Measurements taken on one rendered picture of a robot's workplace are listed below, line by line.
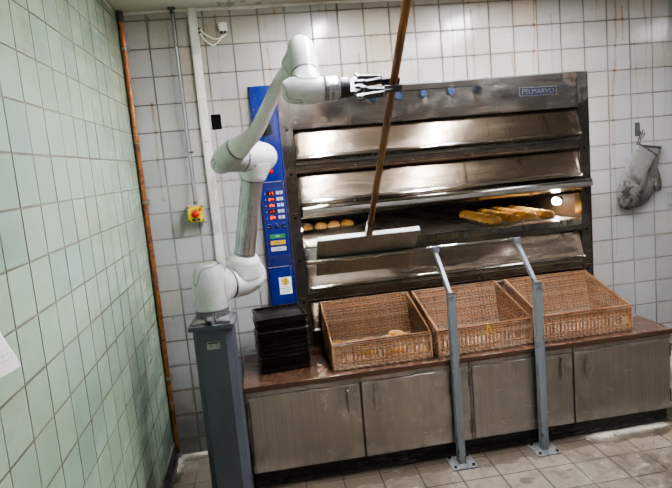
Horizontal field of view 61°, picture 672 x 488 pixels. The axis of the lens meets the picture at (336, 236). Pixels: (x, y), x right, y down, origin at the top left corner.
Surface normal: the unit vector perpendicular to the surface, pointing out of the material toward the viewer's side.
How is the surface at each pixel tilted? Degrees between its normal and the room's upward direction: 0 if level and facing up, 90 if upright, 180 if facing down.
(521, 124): 69
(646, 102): 90
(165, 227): 90
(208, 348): 90
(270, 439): 90
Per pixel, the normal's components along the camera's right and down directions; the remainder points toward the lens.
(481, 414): 0.14, 0.12
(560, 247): 0.11, -0.23
